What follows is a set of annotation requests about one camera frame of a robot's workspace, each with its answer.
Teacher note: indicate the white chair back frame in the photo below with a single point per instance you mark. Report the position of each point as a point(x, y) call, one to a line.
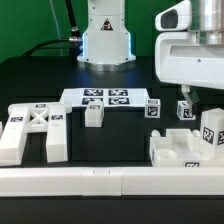
point(24, 119)

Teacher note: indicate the white chair seat part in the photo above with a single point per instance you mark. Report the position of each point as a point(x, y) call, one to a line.
point(185, 148)

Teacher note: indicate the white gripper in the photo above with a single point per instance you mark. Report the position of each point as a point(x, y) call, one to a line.
point(190, 49)

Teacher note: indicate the white tagged cube near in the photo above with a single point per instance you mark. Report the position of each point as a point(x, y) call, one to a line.
point(152, 108)

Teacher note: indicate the white tagged cube far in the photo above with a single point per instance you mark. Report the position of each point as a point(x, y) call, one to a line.
point(183, 111)

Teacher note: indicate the white base tag plate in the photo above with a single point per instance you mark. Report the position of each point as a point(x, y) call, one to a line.
point(111, 97)

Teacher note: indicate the white front obstacle bar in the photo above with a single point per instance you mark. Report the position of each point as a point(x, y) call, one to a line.
point(111, 181)

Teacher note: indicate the white tagged cube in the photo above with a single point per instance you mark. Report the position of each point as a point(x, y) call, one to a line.
point(152, 108)
point(183, 111)

